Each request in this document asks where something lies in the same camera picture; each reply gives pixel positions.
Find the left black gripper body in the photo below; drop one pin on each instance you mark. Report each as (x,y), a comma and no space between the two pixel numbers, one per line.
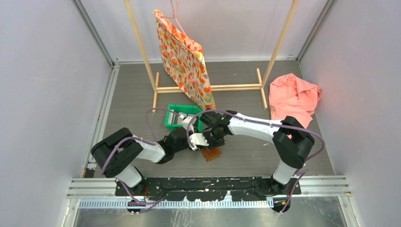
(184,145)

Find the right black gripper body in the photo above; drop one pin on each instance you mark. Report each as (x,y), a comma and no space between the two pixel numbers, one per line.
(213,139)

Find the brown leather card holder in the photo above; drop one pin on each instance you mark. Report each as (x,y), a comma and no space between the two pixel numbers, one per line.
(211,154)

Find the green plastic card bin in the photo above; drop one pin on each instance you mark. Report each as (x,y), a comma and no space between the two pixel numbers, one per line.
(188,109)

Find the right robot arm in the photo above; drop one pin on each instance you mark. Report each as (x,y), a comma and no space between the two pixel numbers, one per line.
(291,140)

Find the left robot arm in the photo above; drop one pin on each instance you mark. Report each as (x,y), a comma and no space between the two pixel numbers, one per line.
(115,153)

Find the stack of credit cards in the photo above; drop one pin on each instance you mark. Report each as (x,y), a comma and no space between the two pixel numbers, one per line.
(176,118)

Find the floral fabric bag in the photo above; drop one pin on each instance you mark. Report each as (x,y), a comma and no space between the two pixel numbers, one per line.
(186,68)

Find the pink crumpled cloth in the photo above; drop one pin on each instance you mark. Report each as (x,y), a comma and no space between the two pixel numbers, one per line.
(290,95)

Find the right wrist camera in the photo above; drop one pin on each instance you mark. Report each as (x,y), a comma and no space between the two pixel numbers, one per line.
(197,141)

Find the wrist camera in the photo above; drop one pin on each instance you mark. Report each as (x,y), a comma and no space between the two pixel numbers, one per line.
(197,141)
(188,122)

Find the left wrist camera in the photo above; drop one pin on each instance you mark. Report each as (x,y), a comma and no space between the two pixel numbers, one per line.
(188,122)

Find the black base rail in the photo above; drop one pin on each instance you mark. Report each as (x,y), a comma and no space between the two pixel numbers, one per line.
(254,188)

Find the pink wire hanger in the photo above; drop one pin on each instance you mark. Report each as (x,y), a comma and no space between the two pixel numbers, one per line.
(174,27)

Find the aluminium frame rail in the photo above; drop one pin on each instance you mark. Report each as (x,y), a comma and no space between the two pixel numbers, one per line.
(94,193)

